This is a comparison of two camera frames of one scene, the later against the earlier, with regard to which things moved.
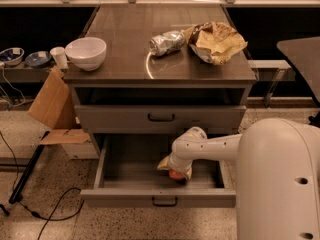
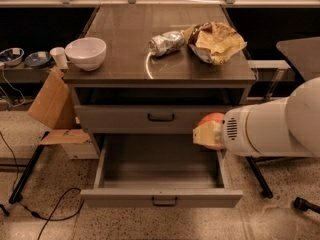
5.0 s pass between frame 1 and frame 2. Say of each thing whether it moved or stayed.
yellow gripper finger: moved
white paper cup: stayed
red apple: moved
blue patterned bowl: stayed
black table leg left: stayed
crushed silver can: stayed
